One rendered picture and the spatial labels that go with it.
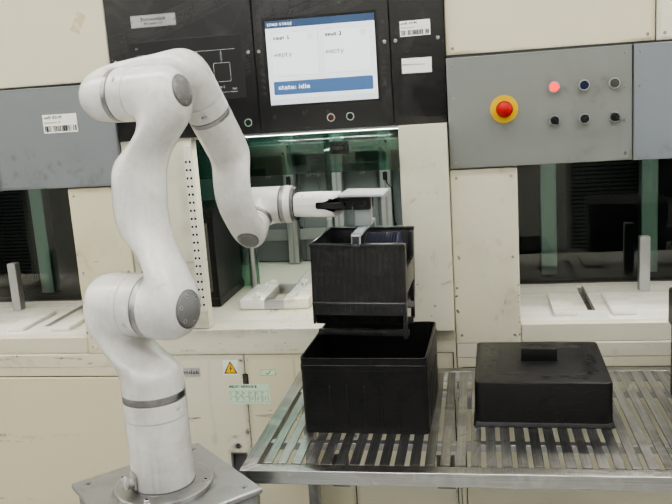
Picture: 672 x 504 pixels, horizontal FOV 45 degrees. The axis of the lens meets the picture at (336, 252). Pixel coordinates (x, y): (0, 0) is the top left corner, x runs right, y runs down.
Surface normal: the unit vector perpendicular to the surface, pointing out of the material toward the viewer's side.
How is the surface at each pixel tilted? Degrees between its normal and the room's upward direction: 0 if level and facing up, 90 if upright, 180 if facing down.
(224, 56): 90
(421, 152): 90
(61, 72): 90
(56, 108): 90
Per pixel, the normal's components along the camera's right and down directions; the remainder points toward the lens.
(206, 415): -0.17, 0.20
